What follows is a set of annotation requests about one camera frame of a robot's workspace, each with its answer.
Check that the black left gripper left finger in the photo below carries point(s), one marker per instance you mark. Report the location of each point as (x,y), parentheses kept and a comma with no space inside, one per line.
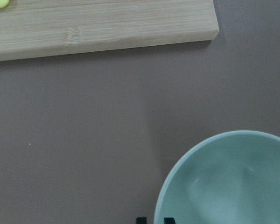
(141,220)

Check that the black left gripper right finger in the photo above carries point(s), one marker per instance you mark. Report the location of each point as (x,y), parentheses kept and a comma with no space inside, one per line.
(169,220)

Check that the bamboo cutting board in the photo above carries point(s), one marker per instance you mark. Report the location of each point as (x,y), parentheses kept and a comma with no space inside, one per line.
(38,28)

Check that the green bowl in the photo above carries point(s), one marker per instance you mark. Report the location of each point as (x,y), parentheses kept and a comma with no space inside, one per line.
(230,178)

